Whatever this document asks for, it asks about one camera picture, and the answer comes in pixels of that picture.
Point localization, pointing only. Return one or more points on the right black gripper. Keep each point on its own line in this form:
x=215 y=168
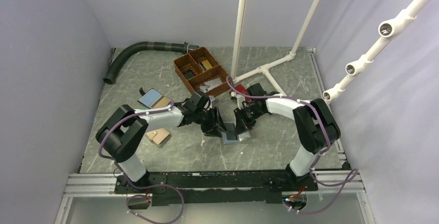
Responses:
x=242 y=124

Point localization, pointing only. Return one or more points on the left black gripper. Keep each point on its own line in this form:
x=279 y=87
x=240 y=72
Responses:
x=216 y=121

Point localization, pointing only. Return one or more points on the grey leather card holder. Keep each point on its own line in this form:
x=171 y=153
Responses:
x=230 y=137

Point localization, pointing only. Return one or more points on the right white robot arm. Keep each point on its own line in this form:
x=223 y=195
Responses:
x=316 y=127

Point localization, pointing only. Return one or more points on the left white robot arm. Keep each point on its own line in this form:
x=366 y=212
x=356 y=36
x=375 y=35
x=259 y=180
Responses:
x=120 y=136

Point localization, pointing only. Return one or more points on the cards in basket front compartment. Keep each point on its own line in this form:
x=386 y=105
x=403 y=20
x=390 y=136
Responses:
x=210 y=85

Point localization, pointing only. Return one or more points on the beige snap card holder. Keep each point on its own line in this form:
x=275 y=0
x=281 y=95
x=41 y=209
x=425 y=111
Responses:
x=159 y=136

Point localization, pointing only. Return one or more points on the black card in basket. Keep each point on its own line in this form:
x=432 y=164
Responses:
x=189 y=74

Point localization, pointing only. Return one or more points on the gold card in basket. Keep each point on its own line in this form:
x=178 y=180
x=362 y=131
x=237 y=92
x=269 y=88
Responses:
x=205 y=65

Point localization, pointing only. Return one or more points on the open blue card wallet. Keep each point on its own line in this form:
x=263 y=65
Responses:
x=153 y=99

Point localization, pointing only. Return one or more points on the red leather wallet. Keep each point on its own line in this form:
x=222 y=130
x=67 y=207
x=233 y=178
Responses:
x=238 y=88

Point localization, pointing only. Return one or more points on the brown woven divided basket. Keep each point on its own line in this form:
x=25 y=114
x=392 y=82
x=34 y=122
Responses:
x=191 y=61

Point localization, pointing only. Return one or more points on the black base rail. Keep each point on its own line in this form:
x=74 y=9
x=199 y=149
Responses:
x=269 y=186

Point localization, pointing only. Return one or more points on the white PVC pipe frame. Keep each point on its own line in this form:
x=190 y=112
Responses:
x=278 y=23

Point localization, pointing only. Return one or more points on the white pipe camera boom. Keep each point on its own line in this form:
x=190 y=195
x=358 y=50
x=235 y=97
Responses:
x=388 y=31

